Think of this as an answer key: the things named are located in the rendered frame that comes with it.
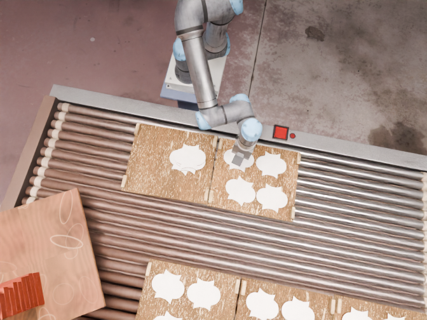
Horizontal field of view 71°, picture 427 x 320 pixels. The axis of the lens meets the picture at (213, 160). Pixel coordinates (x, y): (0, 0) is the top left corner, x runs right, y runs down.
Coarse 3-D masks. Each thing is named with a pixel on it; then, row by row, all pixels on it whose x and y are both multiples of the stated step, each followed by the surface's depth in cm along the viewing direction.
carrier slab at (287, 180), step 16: (224, 144) 150; (256, 144) 151; (256, 160) 148; (288, 160) 149; (224, 176) 145; (240, 176) 146; (256, 176) 146; (288, 176) 147; (224, 192) 143; (256, 192) 144; (288, 192) 145; (224, 208) 141; (240, 208) 141; (256, 208) 142; (288, 208) 142
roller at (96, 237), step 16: (96, 240) 136; (112, 240) 136; (128, 240) 137; (176, 256) 136; (192, 256) 136; (208, 256) 137; (256, 272) 136; (272, 272) 135; (288, 272) 136; (336, 288) 135; (352, 288) 135; (368, 288) 136; (416, 304) 135
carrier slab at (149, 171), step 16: (144, 128) 150; (160, 128) 151; (144, 144) 148; (160, 144) 148; (176, 144) 149; (192, 144) 149; (208, 144) 150; (144, 160) 146; (160, 160) 146; (208, 160) 147; (128, 176) 143; (144, 176) 144; (160, 176) 144; (176, 176) 144; (192, 176) 145; (208, 176) 145; (144, 192) 141; (160, 192) 142; (176, 192) 142; (192, 192) 142; (208, 192) 143
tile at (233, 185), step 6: (234, 180) 144; (240, 180) 144; (228, 186) 143; (234, 186) 143; (240, 186) 144; (246, 186) 144; (228, 192) 142; (234, 192) 142; (240, 192) 143; (246, 192) 143; (252, 192) 143; (228, 198) 142; (234, 198) 142; (240, 198) 142; (246, 198) 142; (252, 198) 142; (240, 204) 141
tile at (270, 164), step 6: (264, 156) 148; (270, 156) 148; (276, 156) 149; (258, 162) 147; (264, 162) 147; (270, 162) 148; (276, 162) 148; (282, 162) 148; (258, 168) 147; (264, 168) 147; (270, 168) 147; (276, 168) 147; (282, 168) 147; (264, 174) 146; (270, 174) 146; (276, 174) 146
